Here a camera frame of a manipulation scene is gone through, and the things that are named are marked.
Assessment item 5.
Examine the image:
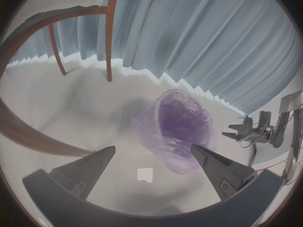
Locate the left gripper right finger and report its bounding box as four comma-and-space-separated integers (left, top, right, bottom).
190, 144, 256, 200

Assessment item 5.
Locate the white cushioned wooden chair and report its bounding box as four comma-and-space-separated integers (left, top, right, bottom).
0, 0, 122, 159

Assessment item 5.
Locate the white trash bin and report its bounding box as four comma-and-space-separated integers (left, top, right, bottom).
143, 90, 217, 173

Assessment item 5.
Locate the purple plastic bag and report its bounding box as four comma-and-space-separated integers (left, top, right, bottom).
131, 89, 218, 175

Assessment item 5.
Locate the pale blue curtain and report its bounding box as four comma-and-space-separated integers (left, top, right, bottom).
6, 0, 301, 118

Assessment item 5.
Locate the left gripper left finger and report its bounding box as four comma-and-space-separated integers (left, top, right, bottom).
49, 145, 116, 198

